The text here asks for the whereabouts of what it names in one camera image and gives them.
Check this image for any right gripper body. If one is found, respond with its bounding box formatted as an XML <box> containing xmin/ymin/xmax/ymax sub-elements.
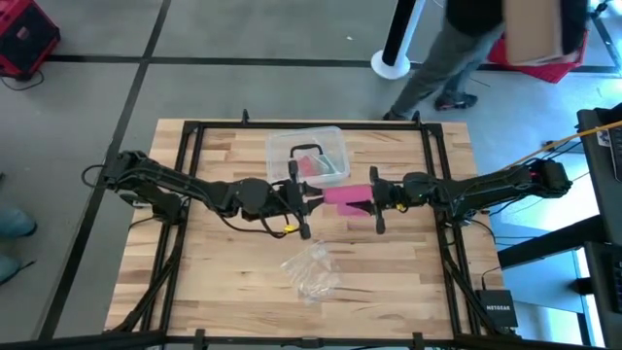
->
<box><xmin>368</xmin><ymin>165</ymin><xmax>409</xmax><ymax>236</ymax></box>

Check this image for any green bandage pack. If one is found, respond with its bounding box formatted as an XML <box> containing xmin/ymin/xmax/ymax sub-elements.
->
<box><xmin>318</xmin><ymin>154</ymin><xmax>344</xmax><ymax>177</ymax></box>

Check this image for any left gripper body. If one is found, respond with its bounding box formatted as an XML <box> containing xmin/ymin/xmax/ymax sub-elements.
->
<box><xmin>269</xmin><ymin>159</ymin><xmax>313</xmax><ymax>240</ymax></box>

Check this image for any pink elastic bandage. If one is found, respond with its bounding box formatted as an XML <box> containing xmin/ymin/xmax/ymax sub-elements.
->
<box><xmin>322</xmin><ymin>184</ymin><xmax>379</xmax><ymax>219</ymax></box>

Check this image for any person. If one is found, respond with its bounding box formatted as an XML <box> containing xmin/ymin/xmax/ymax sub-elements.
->
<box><xmin>382</xmin><ymin>0</ymin><xmax>590</xmax><ymax>122</ymax></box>
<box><xmin>0</xmin><ymin>206</ymin><xmax>39</xmax><ymax>287</ymax></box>

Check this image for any brown cardboard box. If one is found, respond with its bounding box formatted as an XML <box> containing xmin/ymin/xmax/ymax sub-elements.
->
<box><xmin>502</xmin><ymin>0</ymin><xmax>566</xmax><ymax>67</ymax></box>

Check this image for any yellow cable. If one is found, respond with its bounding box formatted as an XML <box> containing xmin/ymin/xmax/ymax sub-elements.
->
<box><xmin>504</xmin><ymin>120</ymin><xmax>622</xmax><ymax>170</ymax></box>

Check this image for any black aluminium table frame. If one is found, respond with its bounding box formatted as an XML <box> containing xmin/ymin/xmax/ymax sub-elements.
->
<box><xmin>104</xmin><ymin>109</ymin><xmax>519</xmax><ymax>350</ymax></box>

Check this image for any black box handle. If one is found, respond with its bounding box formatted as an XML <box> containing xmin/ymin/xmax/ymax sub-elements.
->
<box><xmin>289</xmin><ymin>143</ymin><xmax>325</xmax><ymax>159</ymax></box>

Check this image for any clear plastic storage box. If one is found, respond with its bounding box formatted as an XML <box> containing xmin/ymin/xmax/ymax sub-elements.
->
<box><xmin>265</xmin><ymin>125</ymin><xmax>352</xmax><ymax>190</ymax></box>

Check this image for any black desk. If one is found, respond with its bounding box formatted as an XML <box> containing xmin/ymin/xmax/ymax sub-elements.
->
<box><xmin>498</xmin><ymin>101</ymin><xmax>622</xmax><ymax>350</ymax></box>

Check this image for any red plastic crate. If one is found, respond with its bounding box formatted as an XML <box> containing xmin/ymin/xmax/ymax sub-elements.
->
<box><xmin>487</xmin><ymin>29</ymin><xmax>589</xmax><ymax>85</ymax></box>

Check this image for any red and black case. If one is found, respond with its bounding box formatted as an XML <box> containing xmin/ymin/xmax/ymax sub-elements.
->
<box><xmin>0</xmin><ymin>0</ymin><xmax>62</xmax><ymax>82</ymax></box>

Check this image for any white tower fan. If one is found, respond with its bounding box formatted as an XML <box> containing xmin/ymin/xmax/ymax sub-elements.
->
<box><xmin>370</xmin><ymin>0</ymin><xmax>428</xmax><ymax>81</ymax></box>

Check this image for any clear plastic zip bag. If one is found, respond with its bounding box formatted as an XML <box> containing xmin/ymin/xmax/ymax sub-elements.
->
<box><xmin>280</xmin><ymin>240</ymin><xmax>342</xmax><ymax>305</ymax></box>

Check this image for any black Netgear network switch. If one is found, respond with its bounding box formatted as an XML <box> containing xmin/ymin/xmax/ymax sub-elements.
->
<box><xmin>474</xmin><ymin>289</ymin><xmax>519</xmax><ymax>329</ymax></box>

